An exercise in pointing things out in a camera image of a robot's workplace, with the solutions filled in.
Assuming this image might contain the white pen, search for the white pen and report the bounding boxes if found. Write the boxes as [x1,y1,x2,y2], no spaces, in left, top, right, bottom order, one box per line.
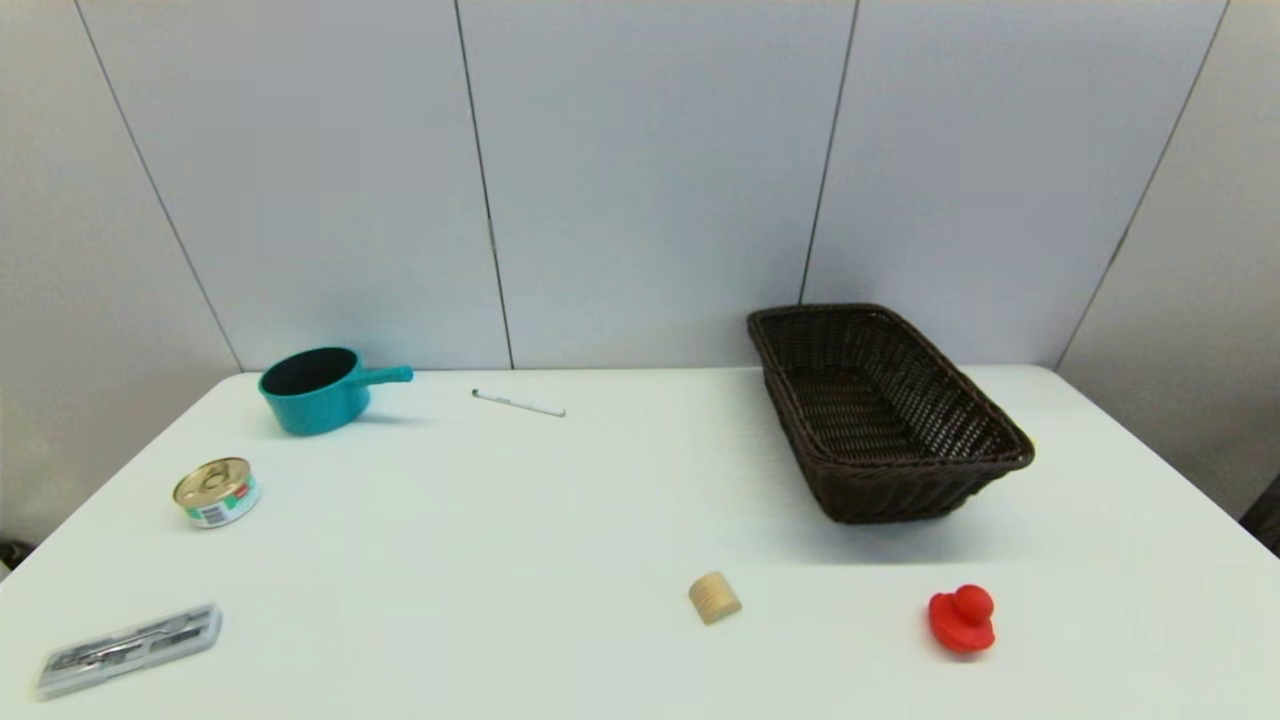
[472,389,567,419]

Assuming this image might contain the dark brown wicker basket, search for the dark brown wicker basket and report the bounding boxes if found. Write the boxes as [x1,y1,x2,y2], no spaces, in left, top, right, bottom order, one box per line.
[747,303,1036,526]

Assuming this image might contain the small wooden cylinder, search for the small wooden cylinder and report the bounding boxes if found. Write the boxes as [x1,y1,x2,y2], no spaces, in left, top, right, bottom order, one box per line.
[688,571,743,626]

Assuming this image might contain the teal saucepan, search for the teal saucepan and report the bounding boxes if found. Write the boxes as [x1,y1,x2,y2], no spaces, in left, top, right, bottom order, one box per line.
[258,346,414,437]

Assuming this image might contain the red rubber duck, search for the red rubber duck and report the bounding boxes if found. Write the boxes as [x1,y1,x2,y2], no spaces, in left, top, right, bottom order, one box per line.
[928,585,997,656]

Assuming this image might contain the small tin can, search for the small tin can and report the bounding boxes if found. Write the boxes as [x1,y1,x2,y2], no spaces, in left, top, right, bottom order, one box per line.
[172,457,261,530]

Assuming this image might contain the grey tool case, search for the grey tool case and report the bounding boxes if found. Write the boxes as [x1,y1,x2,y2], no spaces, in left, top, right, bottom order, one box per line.
[37,603,224,700]

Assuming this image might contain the dark object beside table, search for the dark object beside table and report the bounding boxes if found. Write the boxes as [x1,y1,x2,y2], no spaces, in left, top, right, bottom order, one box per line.
[1239,474,1280,557]

